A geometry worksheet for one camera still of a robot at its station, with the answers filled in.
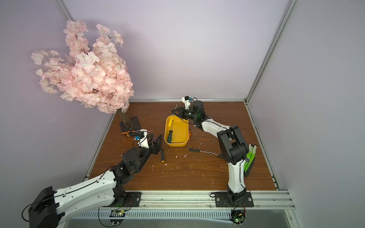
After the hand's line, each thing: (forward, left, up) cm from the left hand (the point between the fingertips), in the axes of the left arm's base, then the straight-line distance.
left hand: (159, 135), depth 73 cm
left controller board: (-34, +22, -26) cm, 48 cm away
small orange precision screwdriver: (+16, +25, -21) cm, 36 cm away
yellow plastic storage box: (+19, -9, -22) cm, 31 cm away
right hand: (+19, -5, -1) cm, 19 cm away
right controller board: (-32, -41, -23) cm, 57 cm away
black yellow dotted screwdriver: (-2, +1, -20) cm, 21 cm away
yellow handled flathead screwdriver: (+14, -4, -5) cm, 15 cm away
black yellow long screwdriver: (+2, -18, -20) cm, 27 cm away
